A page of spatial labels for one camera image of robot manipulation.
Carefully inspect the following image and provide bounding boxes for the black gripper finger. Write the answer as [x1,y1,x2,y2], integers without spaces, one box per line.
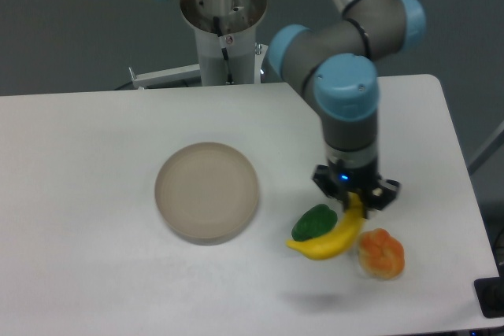
[312,164,349,209]
[358,178,400,219]

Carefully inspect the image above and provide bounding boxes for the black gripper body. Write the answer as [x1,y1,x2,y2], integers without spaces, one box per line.
[328,159,379,199]

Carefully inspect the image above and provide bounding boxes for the yellow toy banana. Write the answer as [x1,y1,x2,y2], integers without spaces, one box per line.
[286,193,365,260]

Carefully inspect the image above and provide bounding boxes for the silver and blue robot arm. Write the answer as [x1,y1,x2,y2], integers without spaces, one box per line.
[180,0,426,210]

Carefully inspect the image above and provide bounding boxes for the beige round plate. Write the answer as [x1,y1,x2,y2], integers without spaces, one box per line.
[154,142,260,245]

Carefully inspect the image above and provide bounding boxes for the green toy bell pepper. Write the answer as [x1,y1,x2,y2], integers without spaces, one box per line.
[291,204,338,242]

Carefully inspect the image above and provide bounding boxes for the orange toy bread roll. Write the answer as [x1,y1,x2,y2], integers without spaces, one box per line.
[358,228,406,280]

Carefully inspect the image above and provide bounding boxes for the grey diagonal table leg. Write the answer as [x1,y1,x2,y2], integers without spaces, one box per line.
[467,122,503,175]

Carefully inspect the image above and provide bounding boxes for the black device at table edge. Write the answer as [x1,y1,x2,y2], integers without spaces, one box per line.
[473,277,503,319]

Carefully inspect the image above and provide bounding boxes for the black base cable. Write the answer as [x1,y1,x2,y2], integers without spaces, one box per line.
[213,16,235,85]

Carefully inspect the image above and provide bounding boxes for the white metal frame bracket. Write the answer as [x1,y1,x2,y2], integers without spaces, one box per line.
[128,64,200,89]

